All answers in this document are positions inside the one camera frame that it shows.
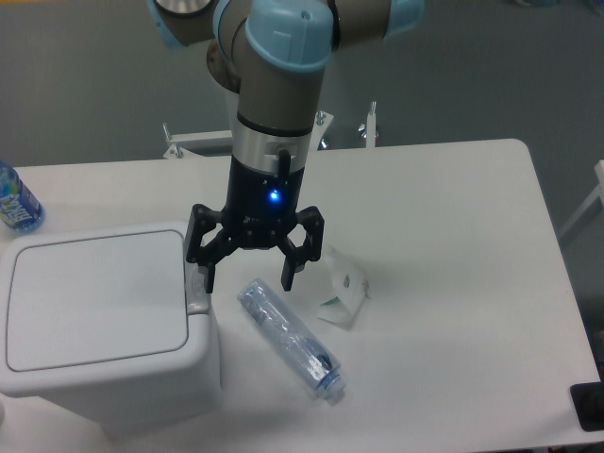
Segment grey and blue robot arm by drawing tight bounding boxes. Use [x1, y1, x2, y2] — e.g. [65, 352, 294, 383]
[147, 1, 425, 293]

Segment black device at table edge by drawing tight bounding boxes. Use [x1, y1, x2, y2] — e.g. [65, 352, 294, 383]
[570, 381, 603, 432]

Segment crumpled white paper wrapper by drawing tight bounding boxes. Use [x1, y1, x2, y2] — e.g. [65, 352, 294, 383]
[317, 245, 369, 328]

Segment crushed clear plastic bottle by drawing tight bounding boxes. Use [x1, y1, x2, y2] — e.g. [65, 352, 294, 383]
[237, 278, 346, 402]

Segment blue labelled water bottle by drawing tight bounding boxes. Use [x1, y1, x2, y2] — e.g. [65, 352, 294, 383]
[1, 161, 44, 233]

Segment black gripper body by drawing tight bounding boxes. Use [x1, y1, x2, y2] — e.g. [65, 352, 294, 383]
[216, 158, 303, 250]

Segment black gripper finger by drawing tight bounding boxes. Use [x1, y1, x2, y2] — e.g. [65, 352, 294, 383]
[185, 204, 236, 294]
[278, 206, 325, 291]

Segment white frame at right edge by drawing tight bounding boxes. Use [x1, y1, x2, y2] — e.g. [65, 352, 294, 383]
[558, 159, 603, 248]

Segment white plastic trash can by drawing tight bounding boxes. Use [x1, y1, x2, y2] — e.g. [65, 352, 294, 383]
[1, 221, 223, 430]

